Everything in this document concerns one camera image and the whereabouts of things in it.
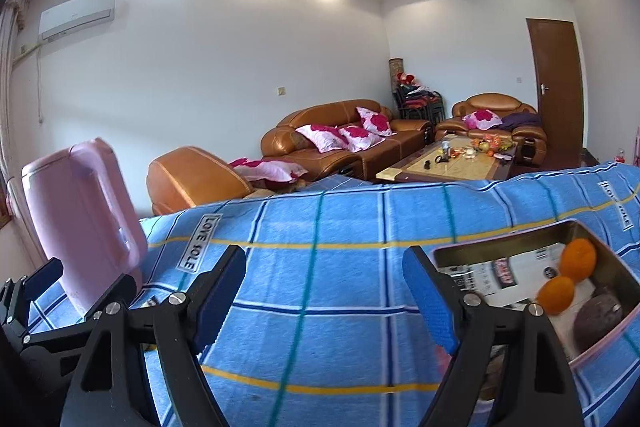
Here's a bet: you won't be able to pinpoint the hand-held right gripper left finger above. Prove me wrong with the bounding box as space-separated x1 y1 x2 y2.
59 244 248 427

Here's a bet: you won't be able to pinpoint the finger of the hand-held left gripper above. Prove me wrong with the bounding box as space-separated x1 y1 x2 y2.
21 274 140 356
0 258 65 344

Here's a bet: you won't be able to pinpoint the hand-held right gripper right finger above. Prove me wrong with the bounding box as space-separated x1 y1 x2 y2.
401 245 586 427

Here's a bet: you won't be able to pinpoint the pink cardboard box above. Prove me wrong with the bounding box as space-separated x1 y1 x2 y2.
431 218 640 413

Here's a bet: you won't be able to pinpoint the orange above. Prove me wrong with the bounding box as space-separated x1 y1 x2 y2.
560 238 598 284
537 276 576 315

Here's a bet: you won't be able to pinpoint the grey purple passion fruit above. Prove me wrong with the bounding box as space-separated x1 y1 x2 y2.
572 287 626 355

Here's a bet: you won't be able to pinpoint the pink electric kettle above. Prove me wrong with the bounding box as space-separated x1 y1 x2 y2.
21 137 149 315

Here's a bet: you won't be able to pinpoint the blue plaid blanket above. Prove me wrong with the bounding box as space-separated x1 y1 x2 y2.
25 162 640 427

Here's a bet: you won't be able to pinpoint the brown leather armchair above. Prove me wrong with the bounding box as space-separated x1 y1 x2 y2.
435 93 548 165
146 146 256 215

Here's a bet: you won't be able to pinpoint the wooden coffee table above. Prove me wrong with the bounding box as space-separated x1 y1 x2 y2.
375 134 521 184

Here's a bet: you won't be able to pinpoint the pink floral pillow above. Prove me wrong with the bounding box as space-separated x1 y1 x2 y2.
356 107 393 136
337 124 386 152
229 158 308 182
295 123 348 152
462 109 502 130

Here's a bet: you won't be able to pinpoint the long brown leather sofa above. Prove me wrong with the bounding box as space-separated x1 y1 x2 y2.
260 99 433 180

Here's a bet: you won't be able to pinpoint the orange and red snack pile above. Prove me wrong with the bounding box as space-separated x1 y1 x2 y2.
467 133 516 158

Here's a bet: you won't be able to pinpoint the white conduit pipe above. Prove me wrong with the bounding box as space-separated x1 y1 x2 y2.
15 39 47 125

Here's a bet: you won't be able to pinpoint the stacked dark chairs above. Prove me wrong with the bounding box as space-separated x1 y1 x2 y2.
392 88 446 122

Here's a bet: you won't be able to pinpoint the purple cloth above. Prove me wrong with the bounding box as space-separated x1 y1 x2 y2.
500 112 542 131

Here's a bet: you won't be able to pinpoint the beige curtain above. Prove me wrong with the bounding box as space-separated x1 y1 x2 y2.
0 0 27 188

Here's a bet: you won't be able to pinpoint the red plush toy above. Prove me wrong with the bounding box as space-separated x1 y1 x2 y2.
395 72 426 95

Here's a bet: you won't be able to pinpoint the rolled patterned mat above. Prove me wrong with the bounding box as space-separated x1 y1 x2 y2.
389 58 404 105

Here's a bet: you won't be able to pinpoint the brown wooden door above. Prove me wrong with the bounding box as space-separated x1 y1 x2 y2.
526 18 585 168

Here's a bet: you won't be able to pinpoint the white air conditioner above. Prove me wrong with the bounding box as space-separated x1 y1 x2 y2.
39 0 118 42

